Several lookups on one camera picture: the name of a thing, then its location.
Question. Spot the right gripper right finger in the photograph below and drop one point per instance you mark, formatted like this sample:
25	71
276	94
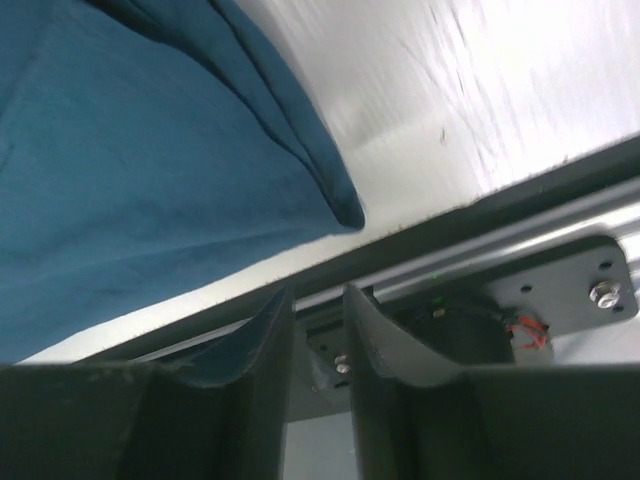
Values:
454	405

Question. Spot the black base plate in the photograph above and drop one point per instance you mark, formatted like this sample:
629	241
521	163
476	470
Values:
573	286

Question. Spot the aluminium front rail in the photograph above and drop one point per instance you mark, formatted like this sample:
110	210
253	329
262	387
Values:
533	216

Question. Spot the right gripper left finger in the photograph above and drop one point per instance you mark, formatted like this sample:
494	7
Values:
219	414

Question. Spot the dark blue t-shirt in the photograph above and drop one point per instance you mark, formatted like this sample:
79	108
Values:
148	148

